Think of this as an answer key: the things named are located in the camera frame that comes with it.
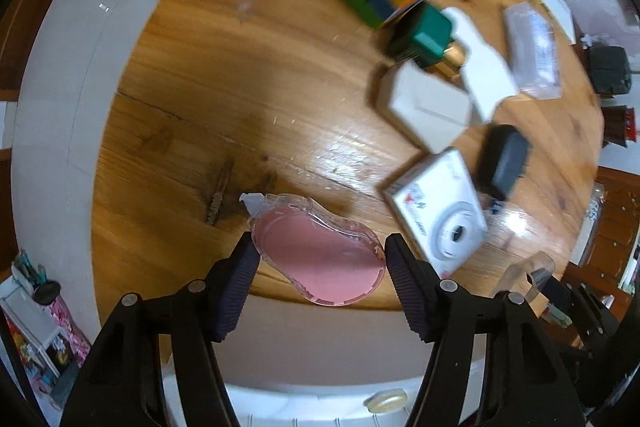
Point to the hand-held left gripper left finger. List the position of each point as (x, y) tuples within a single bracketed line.
[(235, 302)]

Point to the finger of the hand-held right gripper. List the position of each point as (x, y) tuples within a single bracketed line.
[(545, 282)]

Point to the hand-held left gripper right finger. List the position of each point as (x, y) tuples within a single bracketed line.
[(410, 297)]

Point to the clear plastic case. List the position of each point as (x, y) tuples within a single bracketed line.
[(520, 274)]

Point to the white camera box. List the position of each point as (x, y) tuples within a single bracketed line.
[(435, 207)]

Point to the pink correction tape dispenser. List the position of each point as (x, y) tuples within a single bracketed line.
[(320, 257)]

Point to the white cardboard box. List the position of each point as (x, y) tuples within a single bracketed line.
[(425, 107)]

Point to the white card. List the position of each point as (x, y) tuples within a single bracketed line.
[(487, 67)]

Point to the clear plastic packet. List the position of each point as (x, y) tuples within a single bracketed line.
[(532, 47)]

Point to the green gold capped bottle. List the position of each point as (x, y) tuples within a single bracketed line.
[(425, 34)]

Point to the wooden shelf unit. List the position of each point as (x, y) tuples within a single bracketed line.
[(617, 227)]

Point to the red and black container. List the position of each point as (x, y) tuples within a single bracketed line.
[(620, 127)]

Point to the white shelf with clutter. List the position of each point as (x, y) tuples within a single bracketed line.
[(35, 322)]

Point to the dark green bag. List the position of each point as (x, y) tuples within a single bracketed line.
[(607, 69)]

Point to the white router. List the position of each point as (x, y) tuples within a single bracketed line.
[(552, 4)]

